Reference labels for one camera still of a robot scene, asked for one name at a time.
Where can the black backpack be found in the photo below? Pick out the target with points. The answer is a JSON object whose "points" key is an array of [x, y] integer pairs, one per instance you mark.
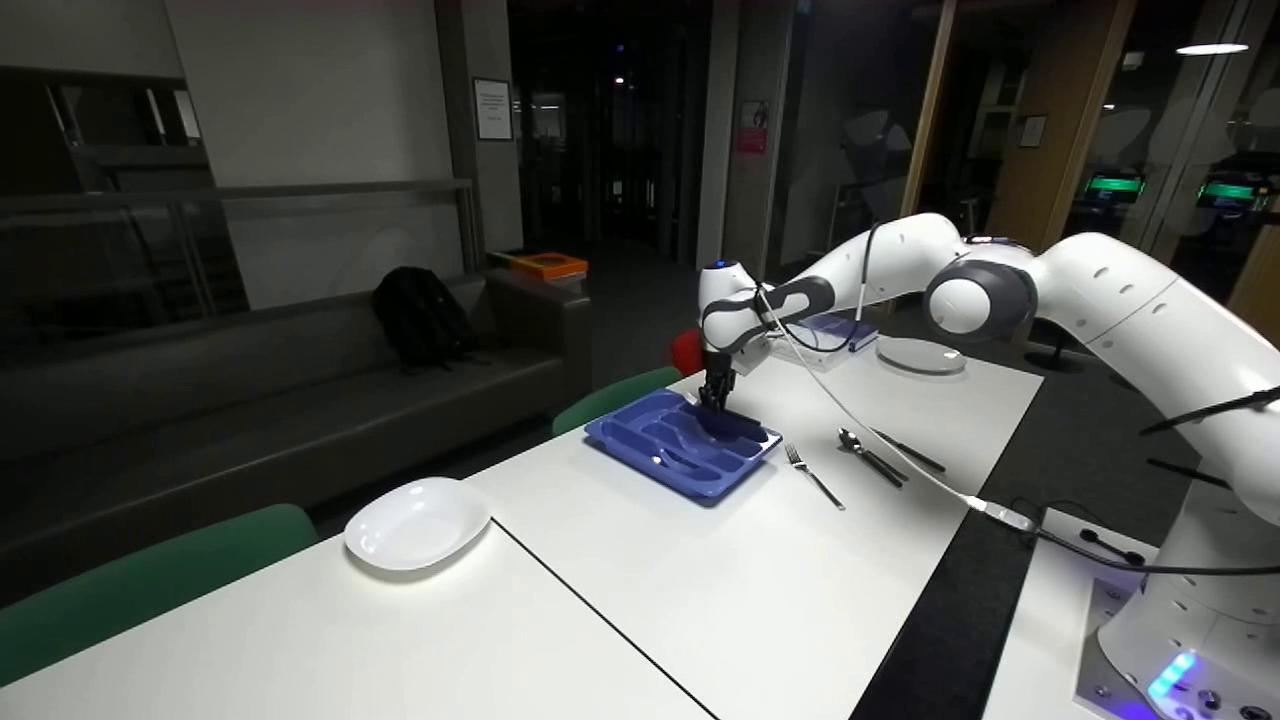
{"points": [[422, 317]]}

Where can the small green chair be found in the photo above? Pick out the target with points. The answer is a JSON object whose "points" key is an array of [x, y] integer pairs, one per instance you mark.
{"points": [[610, 399]]}

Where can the glass balustrade with metal rail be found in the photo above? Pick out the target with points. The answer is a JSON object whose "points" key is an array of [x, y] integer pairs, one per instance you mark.
{"points": [[333, 189]]}

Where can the silver metal spoon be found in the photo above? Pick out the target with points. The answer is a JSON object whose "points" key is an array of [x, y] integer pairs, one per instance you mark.
{"points": [[850, 438]]}

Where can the large green chair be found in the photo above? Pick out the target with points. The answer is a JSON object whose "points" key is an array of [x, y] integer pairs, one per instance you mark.
{"points": [[145, 586]]}

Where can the ceiling strip lamp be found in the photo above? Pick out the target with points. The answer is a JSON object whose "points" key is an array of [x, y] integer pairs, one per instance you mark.
{"points": [[1210, 50]]}

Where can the black knife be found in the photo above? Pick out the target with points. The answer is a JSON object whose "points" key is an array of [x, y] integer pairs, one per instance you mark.
{"points": [[923, 459]]}

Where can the silver metal fork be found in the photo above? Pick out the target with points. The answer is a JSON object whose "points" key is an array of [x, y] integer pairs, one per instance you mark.
{"points": [[817, 481]]}

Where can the red wall sign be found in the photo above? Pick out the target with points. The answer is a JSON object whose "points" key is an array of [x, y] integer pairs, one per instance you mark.
{"points": [[748, 133]]}

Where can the white round plate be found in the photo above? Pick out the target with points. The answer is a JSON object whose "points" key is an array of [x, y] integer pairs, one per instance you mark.
{"points": [[923, 358]]}

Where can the white oval plate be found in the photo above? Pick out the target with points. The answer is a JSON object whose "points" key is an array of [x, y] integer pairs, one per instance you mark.
{"points": [[415, 526]]}

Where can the grey sofa bench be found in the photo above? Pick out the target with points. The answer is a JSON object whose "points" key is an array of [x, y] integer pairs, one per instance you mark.
{"points": [[201, 403]]}

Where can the blue plastic cutlery tray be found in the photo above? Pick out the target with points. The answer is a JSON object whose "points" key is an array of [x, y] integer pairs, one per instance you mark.
{"points": [[653, 445]]}

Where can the red chair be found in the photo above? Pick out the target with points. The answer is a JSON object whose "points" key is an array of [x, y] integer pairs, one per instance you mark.
{"points": [[686, 354]]}

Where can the framed wall notice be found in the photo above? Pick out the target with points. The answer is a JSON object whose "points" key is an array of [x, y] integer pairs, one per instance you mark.
{"points": [[495, 108]]}

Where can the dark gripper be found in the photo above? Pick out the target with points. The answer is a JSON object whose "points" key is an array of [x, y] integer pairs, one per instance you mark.
{"points": [[720, 367]]}

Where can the small black dumbbell shaped object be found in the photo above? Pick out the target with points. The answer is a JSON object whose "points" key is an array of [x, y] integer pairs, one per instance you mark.
{"points": [[1112, 547]]}

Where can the bin with orange lid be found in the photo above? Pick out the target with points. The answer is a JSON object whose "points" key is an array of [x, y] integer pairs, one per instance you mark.
{"points": [[545, 268]]}

